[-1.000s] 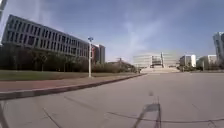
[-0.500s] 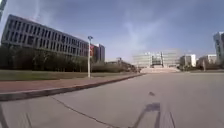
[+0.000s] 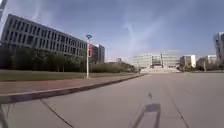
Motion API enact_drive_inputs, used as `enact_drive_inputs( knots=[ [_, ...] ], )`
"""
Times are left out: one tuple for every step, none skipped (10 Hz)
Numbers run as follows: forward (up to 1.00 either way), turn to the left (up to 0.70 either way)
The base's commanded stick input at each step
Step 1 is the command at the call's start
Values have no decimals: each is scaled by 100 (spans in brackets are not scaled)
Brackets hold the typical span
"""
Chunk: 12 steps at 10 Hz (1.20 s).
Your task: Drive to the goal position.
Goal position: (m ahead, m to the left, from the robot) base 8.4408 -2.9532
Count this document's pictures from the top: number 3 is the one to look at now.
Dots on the row of bushes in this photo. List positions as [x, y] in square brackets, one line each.
[106, 67]

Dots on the dark tall building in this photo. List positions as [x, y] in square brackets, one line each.
[98, 53]

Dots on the red banner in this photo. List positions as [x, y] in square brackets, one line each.
[90, 50]

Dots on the grey concrete road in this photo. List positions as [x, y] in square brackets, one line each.
[113, 100]

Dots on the pale wide steps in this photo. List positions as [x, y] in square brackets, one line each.
[160, 70]

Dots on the pale wide building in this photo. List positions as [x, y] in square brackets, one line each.
[166, 59]

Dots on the grey stone kerb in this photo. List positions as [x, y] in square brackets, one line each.
[50, 93]

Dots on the red brick pavement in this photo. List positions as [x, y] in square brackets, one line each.
[40, 85]

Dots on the small white building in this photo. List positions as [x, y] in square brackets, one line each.
[187, 60]

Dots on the grass lawn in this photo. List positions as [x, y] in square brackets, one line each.
[36, 75]

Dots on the long grey office building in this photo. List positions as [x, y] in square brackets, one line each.
[33, 35]

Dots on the pole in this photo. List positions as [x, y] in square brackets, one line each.
[204, 66]

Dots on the low pale building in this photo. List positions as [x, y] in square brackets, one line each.
[210, 59]

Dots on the grey multi-storey building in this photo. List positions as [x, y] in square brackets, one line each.
[220, 45]

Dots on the white lamp post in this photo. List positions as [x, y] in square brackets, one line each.
[87, 63]

